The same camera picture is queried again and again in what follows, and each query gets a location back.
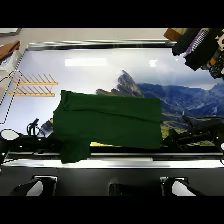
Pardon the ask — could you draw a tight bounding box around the brown garment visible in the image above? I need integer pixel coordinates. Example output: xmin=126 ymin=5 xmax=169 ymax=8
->
xmin=162 ymin=27 xmax=183 ymax=43

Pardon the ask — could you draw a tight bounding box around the dark green T-shirt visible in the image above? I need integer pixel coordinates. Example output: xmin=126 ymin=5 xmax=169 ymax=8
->
xmin=52 ymin=89 xmax=164 ymax=165

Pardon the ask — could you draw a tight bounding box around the purple white striped garment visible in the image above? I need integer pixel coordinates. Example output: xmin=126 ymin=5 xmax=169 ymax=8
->
xmin=184 ymin=28 xmax=210 ymax=57

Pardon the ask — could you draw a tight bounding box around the silver frame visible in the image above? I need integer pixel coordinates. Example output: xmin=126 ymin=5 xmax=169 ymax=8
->
xmin=0 ymin=151 xmax=224 ymax=197

